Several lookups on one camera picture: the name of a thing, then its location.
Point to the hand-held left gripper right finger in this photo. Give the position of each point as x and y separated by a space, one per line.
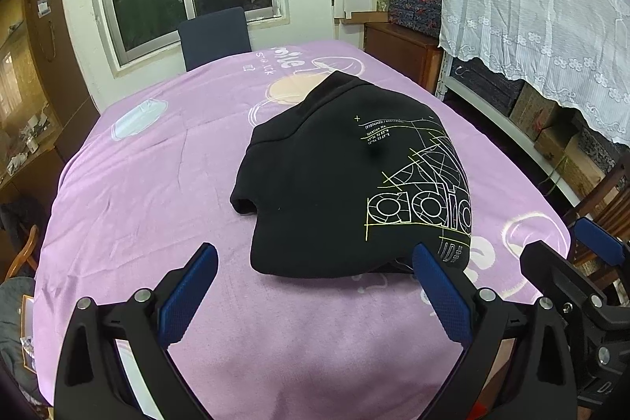
443 292

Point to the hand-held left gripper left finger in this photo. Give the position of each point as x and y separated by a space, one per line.
189 292

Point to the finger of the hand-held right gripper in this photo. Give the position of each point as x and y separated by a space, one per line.
598 237
551 267

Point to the black hooded jacket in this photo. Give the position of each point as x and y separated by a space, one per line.
334 184

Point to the grey clothes pile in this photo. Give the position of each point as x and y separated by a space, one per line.
15 341

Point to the pink printed blanket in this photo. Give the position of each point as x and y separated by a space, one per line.
147 193

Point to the brown cardboard box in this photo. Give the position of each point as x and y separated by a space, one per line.
539 110

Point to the wooden armchair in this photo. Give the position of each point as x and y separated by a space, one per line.
27 248

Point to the dark patterned box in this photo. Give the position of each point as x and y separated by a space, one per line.
487 83

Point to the wooden side cabinet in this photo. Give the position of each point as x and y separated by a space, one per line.
403 56

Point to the navy chair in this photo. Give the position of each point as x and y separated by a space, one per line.
214 38

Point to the wooden glass-door cabinet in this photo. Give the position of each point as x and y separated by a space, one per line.
29 80

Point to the flat cardboard piece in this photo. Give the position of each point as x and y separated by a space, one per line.
366 16

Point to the white wall switch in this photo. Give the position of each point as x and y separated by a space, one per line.
44 6

